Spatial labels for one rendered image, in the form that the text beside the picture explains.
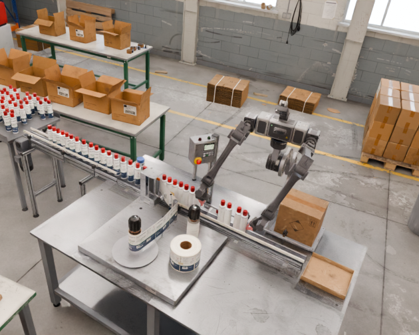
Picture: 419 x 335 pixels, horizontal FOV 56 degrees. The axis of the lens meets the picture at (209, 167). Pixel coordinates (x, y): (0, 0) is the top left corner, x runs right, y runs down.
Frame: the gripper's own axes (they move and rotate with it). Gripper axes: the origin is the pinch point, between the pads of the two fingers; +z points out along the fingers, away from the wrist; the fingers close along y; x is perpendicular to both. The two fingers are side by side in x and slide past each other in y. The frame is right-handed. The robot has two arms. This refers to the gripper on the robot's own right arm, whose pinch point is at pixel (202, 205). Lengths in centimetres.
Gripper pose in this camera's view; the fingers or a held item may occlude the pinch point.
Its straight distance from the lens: 290.9
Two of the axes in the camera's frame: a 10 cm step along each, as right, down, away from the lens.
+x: 5.0, -4.5, 7.4
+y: 8.6, 3.4, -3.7
